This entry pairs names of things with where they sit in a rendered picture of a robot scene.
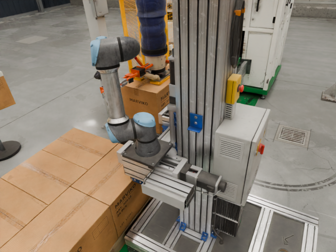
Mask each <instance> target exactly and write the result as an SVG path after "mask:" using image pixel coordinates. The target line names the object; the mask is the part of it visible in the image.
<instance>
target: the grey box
mask: <svg viewBox="0 0 336 252"><path fill-rule="evenodd" d="M90 5H91V9H92V14H93V17H94V18H97V17H101V16H104V15H107V14H109V11H108V5H107V0H90Z"/></svg>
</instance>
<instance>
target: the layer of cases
mask: <svg viewBox="0 0 336 252"><path fill-rule="evenodd" d="M122 146H123V144H120V143H112V142H111V140H109V139H106V138H103V137H100V136H97V135H94V134H91V133H88V132H86V131H83V130H80V129H77V128H72V129H71V130H69V131H68V132H67V133H65V134H64V135H62V136H61V137H59V138H58V139H56V140H55V141H53V142H52V143H50V144H49V145H47V146H46V147H45V148H43V149H42V150H40V151H39V152H37V153H36V154H34V155H33V156H31V157H30V158H28V159H27V160H25V161H24V162H22V163H21V164H20V165H18V166H17V167H15V168H14V169H12V170H11V171H9V172H8V173H6V174H5V175H3V176H2V177H1V178H0V252H108V251H109V250H110V249H111V247H112V246H113V245H114V244H115V242H116V241H117V240H118V238H119V237H120V236H121V234H122V233H123V232H124V231H125V229H126V228H127V227H128V225H129V224H130V223H131V221H132V220H133V219H134V217H135V216H136V215H137V214H138V212H139V211H140V210H141V208H142V207H143V206H144V204H145V203H146V202H147V201H148V199H149V198H150V196H149V195H146V194H144V193H143V192H142V186H141V184H139V183H137V182H134V181H133V180H131V177H130V176H128V175H126V174H125V172H124V167H123V164H122V163H119V161H118V156H117V151H118V150H119V149H120V148H121V147H122Z"/></svg>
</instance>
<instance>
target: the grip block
mask: <svg viewBox="0 0 336 252"><path fill-rule="evenodd" d="M130 70H131V72H134V74H135V73H138V75H137V76H136V77H138V78H140V77H142V76H143V75H145V74H146V68H145V67H143V66H138V65H137V66H135V67H133V68H131V69H130Z"/></svg>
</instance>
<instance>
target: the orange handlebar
mask: <svg viewBox="0 0 336 252"><path fill-rule="evenodd" d="M165 62H166V63H169V60H166V61H165ZM152 66H153V64H150V65H148V66H147V67H145V70H147V69H149V68H150V67H152ZM137 75H138V73H137V72H136V73H135V74H134V72H131V73H127V74H126V75H125V76H124V77H122V78H125V79H127V81H129V80H128V79H130V78H135V77H136V76H137Z"/></svg>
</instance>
